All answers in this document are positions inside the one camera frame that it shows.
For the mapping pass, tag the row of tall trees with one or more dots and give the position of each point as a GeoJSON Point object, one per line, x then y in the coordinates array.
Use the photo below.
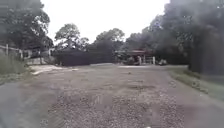
{"type": "Point", "coordinates": [186, 30]}

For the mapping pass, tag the pale post fence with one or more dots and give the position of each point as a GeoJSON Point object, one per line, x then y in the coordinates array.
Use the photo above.
{"type": "Point", "coordinates": [13, 50]}

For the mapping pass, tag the trees behind long wall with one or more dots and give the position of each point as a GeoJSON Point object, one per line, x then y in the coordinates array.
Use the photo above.
{"type": "Point", "coordinates": [70, 35]}

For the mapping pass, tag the pale concrete driveway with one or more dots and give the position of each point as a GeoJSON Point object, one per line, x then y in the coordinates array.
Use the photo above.
{"type": "Point", "coordinates": [43, 68]}

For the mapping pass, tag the large dark tree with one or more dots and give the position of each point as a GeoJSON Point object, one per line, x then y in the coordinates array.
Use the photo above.
{"type": "Point", "coordinates": [23, 23]}

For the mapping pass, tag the long dark wall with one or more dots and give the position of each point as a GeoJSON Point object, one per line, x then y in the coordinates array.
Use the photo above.
{"type": "Point", "coordinates": [83, 57]}

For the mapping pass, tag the open shelter with flat roof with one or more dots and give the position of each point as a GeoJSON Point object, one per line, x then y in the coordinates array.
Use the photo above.
{"type": "Point", "coordinates": [133, 56]}

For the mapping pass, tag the pale concrete strip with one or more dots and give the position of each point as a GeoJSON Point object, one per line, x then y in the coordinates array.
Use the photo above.
{"type": "Point", "coordinates": [136, 66]}

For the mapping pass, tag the grey gravel road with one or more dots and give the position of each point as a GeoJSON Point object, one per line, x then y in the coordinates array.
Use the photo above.
{"type": "Point", "coordinates": [110, 96]}

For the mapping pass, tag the grass strip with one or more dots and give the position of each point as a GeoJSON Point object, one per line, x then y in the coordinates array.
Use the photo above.
{"type": "Point", "coordinates": [200, 83]}

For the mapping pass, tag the overgrown grass bank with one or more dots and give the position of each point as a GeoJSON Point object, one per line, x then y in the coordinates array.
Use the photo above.
{"type": "Point", "coordinates": [11, 66]}

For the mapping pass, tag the vehicle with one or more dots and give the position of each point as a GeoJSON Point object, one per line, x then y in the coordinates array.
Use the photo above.
{"type": "Point", "coordinates": [162, 62]}

